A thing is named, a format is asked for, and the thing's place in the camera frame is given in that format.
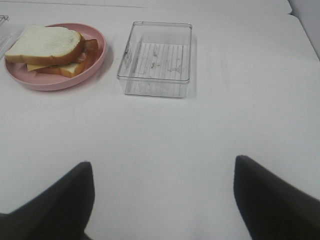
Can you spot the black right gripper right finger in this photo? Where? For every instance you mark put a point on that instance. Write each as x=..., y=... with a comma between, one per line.
x=271, y=208

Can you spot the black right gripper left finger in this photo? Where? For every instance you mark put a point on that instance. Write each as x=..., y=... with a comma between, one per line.
x=61, y=212

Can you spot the yellow cheese slice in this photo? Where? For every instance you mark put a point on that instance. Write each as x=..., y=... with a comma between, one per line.
x=33, y=67

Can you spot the tray bacon strip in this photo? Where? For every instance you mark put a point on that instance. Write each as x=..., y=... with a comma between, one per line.
x=90, y=46
x=82, y=56

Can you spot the tray bread slice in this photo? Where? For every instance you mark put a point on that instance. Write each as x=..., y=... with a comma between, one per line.
x=41, y=45

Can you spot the pink round plate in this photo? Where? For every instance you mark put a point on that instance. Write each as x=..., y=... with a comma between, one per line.
x=50, y=82

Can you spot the clear right plastic tray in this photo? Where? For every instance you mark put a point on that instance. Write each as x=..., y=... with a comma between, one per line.
x=157, y=60

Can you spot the clear plastic tray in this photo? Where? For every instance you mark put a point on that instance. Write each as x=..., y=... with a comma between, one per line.
x=5, y=34
x=157, y=60

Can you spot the clear left plastic tray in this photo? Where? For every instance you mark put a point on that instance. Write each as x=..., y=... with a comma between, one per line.
x=5, y=34

